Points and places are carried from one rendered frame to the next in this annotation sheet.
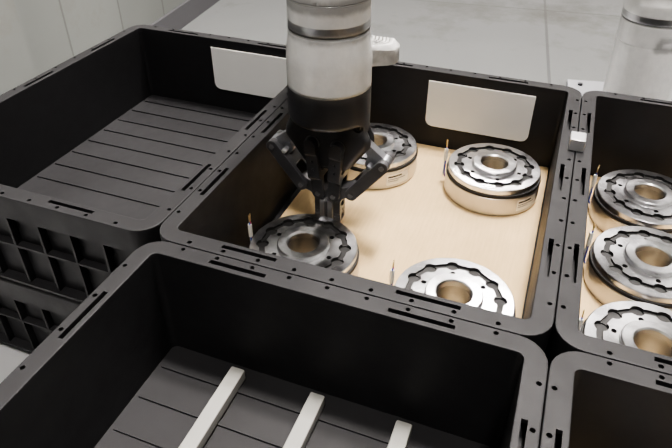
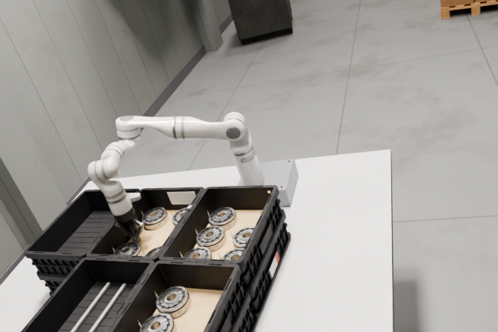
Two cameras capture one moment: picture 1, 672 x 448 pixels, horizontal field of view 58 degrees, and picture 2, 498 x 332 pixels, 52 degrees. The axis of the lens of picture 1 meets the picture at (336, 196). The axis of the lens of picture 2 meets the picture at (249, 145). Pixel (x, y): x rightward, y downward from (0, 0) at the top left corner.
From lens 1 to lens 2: 138 cm
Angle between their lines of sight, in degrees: 10
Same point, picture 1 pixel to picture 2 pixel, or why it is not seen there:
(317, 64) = (114, 208)
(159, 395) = (92, 291)
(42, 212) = (61, 256)
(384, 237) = (152, 243)
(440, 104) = (173, 198)
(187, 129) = (104, 221)
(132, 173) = (87, 240)
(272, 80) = not seen: hidden behind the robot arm
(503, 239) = not seen: hidden behind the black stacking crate
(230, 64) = not seen: hidden behind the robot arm
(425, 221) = (164, 236)
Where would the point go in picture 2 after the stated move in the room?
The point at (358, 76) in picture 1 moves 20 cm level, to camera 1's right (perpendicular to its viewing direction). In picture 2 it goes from (125, 208) to (179, 195)
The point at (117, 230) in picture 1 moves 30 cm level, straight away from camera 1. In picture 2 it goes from (77, 256) to (67, 218)
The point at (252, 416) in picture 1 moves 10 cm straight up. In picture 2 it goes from (111, 291) to (99, 269)
